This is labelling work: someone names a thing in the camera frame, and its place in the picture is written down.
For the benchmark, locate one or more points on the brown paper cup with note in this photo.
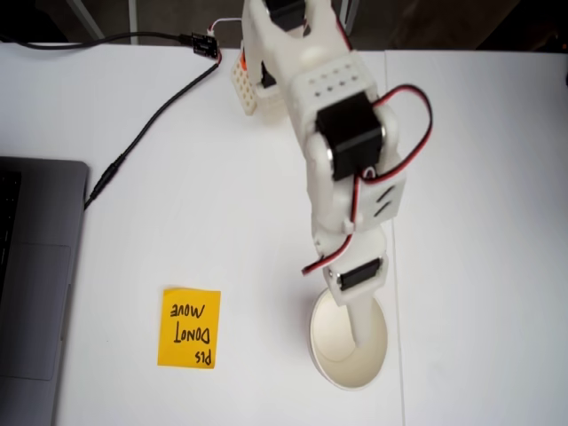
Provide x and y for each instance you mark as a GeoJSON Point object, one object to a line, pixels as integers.
{"type": "Point", "coordinates": [337, 359]}

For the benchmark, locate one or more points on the yellow sticky note with writing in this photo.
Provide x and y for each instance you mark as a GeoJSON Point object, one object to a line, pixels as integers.
{"type": "Point", "coordinates": [191, 328]}

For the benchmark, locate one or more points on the white table leg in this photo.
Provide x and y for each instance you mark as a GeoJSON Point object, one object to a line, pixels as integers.
{"type": "Point", "coordinates": [89, 20]}
{"type": "Point", "coordinates": [352, 15]}
{"type": "Point", "coordinates": [133, 22]}

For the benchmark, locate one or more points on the black controller board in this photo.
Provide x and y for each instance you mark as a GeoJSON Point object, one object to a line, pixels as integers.
{"type": "Point", "coordinates": [204, 44]}

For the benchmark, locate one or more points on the dark grey laptop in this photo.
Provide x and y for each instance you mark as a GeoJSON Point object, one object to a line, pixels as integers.
{"type": "Point", "coordinates": [40, 288]}

